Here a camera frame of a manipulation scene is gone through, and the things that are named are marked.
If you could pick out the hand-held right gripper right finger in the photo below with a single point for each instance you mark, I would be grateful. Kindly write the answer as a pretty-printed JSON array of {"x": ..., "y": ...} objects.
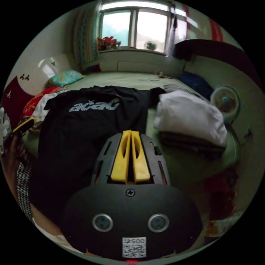
[{"x": 142, "y": 165}]

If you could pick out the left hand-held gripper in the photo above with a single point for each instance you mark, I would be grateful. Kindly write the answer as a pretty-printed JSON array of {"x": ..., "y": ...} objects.
[{"x": 12, "y": 138}]

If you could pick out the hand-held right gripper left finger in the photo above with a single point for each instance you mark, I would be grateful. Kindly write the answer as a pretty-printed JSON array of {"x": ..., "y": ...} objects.
[{"x": 119, "y": 163}]

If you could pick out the person's left forearm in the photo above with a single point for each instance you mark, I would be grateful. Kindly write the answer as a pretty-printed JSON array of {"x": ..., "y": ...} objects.
[{"x": 23, "y": 186}]

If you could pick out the black t-shirt with print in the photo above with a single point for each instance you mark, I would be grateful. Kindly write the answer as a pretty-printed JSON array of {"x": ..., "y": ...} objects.
[{"x": 82, "y": 132}]

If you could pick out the person's left hand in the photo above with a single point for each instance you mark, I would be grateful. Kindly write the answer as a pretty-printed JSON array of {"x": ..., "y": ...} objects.
[{"x": 15, "y": 152}]

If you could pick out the red floral quilt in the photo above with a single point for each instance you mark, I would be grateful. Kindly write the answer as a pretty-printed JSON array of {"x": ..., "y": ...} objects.
[{"x": 31, "y": 106}]

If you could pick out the white and maroon headboard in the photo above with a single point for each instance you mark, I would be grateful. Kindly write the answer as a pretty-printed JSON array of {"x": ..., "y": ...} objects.
[{"x": 41, "y": 70}]

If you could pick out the teal floral pillow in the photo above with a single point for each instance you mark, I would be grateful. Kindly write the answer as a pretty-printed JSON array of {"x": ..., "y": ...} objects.
[{"x": 64, "y": 78}]

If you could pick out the pile of clothes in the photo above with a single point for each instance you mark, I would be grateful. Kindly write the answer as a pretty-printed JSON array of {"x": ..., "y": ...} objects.
[{"x": 190, "y": 118}]

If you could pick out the bed with green mat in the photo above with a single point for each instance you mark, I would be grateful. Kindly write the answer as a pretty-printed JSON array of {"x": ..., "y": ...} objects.
[{"x": 128, "y": 81}]

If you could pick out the person's body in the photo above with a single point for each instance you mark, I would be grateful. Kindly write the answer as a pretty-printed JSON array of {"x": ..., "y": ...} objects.
[{"x": 46, "y": 226}]

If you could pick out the dark blue bag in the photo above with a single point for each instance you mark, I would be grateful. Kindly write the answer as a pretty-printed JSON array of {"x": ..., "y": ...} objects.
[{"x": 195, "y": 82}]

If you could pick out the patterned curtain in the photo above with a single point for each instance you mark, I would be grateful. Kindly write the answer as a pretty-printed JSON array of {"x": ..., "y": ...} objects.
[{"x": 84, "y": 39}]

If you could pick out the white and teal fan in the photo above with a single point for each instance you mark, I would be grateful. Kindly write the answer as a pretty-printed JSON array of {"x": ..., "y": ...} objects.
[{"x": 226, "y": 101}]

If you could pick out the red flowers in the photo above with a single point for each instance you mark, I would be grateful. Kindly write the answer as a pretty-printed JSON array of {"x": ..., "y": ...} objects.
[{"x": 107, "y": 42}]

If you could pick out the small fan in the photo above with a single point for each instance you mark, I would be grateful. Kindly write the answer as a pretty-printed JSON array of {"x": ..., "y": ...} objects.
[{"x": 150, "y": 46}]

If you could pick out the window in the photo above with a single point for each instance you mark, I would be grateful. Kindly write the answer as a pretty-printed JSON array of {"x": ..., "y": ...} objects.
[{"x": 134, "y": 27}]

